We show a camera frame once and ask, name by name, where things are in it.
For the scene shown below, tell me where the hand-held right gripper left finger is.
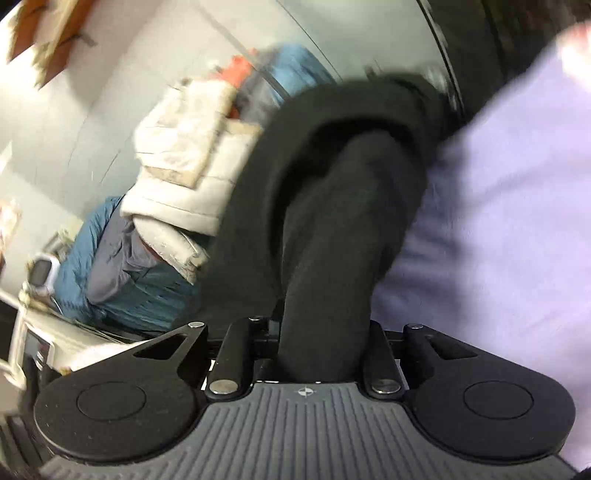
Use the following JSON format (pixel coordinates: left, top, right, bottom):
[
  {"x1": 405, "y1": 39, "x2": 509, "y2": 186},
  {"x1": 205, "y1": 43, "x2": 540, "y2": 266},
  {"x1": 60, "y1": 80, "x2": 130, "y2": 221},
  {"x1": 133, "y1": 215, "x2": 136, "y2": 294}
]
[{"x1": 134, "y1": 316, "x2": 280, "y2": 400}]

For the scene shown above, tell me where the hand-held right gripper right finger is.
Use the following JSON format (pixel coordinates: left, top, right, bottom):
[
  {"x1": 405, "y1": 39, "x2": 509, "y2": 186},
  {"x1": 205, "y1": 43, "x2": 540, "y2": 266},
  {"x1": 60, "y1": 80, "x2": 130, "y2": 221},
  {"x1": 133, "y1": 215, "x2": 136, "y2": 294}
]
[{"x1": 362, "y1": 320, "x2": 478, "y2": 398}]

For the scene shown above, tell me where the black hooded zip jacket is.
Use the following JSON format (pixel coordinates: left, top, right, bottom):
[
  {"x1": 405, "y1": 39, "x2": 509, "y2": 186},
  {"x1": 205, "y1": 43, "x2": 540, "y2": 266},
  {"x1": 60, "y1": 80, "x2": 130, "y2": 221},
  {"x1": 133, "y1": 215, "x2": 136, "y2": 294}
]
[{"x1": 196, "y1": 76, "x2": 458, "y2": 384}]

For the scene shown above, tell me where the grey blue cloth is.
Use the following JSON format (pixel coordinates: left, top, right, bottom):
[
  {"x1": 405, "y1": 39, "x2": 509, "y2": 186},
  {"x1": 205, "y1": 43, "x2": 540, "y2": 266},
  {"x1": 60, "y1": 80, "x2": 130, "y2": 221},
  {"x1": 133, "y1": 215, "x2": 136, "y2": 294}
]
[{"x1": 85, "y1": 212, "x2": 162, "y2": 305}]

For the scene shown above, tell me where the beige quilted jacket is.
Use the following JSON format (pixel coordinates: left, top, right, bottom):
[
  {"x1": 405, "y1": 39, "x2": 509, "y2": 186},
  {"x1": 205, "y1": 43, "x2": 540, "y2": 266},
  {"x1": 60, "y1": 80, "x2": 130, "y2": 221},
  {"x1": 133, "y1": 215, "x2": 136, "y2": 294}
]
[{"x1": 120, "y1": 76, "x2": 264, "y2": 284}]

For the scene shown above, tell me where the lilac floral bed sheet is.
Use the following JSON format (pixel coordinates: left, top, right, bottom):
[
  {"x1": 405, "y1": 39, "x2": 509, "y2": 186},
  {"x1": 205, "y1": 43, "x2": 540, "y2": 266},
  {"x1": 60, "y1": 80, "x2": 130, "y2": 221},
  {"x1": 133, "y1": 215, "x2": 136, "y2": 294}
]
[{"x1": 372, "y1": 21, "x2": 591, "y2": 472}]

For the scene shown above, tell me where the white machine with screen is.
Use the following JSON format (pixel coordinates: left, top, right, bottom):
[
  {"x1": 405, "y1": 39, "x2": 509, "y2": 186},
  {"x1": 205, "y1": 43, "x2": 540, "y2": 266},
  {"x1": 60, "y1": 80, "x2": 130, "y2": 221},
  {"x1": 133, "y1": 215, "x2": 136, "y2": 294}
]
[{"x1": 28, "y1": 251, "x2": 63, "y2": 296}]

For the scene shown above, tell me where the orange cloth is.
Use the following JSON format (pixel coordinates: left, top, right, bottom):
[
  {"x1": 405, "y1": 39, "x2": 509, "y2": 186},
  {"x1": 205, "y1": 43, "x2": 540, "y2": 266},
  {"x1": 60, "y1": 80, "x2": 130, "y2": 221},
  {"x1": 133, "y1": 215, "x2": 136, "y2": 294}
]
[{"x1": 212, "y1": 55, "x2": 254, "y2": 121}]

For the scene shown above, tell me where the wooden wall shelf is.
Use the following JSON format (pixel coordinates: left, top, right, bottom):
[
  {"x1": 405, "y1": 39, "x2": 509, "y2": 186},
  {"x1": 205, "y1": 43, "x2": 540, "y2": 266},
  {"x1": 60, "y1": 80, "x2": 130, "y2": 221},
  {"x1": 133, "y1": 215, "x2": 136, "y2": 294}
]
[{"x1": 7, "y1": 0, "x2": 100, "y2": 88}]

